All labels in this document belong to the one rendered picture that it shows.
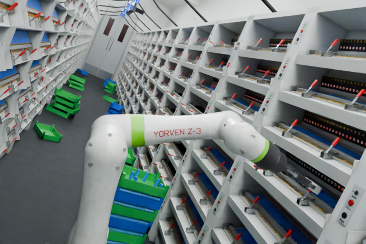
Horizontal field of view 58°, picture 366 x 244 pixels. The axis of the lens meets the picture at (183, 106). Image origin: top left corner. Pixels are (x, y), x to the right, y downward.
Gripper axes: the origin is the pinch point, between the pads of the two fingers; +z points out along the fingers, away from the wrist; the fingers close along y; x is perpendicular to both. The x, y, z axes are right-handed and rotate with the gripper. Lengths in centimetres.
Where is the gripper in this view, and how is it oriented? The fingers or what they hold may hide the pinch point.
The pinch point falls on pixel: (311, 185)
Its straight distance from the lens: 131.1
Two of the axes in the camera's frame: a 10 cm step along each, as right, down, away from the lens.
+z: 7.9, 5.3, 3.0
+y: 2.3, 2.0, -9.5
